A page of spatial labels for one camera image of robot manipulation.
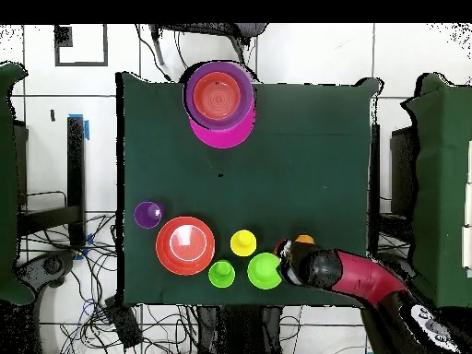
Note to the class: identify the orange plastic cup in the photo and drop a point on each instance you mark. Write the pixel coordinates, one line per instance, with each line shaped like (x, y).
(304, 239)

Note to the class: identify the small green plastic bowl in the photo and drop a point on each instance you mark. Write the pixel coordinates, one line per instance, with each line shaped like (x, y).
(261, 273)

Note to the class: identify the pink plastic bowl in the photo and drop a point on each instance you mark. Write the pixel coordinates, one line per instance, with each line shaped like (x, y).
(225, 138)

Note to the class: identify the purple plastic cup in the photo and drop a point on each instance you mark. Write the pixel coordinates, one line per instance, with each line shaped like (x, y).
(145, 215)

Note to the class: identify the purple plastic bowl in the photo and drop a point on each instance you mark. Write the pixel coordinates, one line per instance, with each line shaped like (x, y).
(247, 110)

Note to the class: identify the small red-orange plastic bowl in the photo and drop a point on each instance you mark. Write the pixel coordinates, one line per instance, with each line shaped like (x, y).
(217, 96)

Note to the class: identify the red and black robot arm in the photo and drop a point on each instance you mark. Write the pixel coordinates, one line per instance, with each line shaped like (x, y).
(368, 280)

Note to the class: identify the yellow plastic cup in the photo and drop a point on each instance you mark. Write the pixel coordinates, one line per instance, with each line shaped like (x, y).
(243, 243)

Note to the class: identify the green plastic cup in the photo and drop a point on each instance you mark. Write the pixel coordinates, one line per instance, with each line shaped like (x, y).
(221, 274)

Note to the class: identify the large red-orange plastic bowl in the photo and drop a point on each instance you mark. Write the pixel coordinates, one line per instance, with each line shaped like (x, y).
(184, 245)

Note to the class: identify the black metal stand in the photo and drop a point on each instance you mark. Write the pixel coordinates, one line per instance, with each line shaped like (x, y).
(75, 166)
(375, 166)

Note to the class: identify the dark green tablecloth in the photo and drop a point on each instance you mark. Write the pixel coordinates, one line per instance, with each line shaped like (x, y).
(177, 177)

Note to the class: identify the green cloth side table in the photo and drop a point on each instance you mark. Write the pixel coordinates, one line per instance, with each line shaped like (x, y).
(7, 184)
(442, 184)

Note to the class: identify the black power box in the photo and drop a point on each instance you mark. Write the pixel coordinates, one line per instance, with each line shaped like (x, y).
(123, 324)

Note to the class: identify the blue tape strip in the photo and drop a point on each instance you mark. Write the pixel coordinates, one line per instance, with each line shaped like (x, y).
(87, 131)

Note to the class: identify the black chair base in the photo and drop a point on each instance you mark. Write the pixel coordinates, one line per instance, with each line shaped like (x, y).
(48, 265)

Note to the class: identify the black camera tripod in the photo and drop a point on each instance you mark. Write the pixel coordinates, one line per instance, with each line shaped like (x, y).
(236, 31)

